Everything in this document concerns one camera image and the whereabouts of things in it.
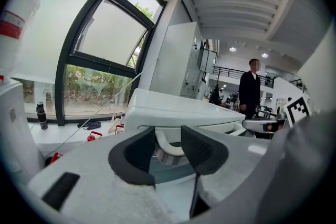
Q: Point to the black pouch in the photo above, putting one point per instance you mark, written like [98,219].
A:
[90,125]

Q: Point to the coat rack with dark clothes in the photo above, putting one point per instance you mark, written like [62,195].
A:
[215,93]

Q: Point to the white water dispenser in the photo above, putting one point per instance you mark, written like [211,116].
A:
[15,126]

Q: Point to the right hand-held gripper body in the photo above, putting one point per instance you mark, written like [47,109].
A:
[298,110]

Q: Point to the large water bottle red label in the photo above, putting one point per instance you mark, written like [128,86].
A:
[15,21]

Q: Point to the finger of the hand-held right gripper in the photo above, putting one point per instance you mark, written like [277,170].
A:
[260,124]

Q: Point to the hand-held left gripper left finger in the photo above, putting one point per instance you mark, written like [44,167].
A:
[105,165]

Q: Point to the black railing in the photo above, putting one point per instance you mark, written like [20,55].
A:
[231,72]

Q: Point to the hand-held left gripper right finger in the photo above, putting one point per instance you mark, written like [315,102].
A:
[210,154]

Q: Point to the grey metal locker cabinet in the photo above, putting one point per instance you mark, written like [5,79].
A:
[178,60]

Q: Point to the white toaster oven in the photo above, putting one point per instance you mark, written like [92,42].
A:
[170,110]

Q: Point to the black thermos bottle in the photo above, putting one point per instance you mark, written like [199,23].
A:
[42,118]

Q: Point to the black window frame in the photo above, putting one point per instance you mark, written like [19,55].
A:
[60,91]

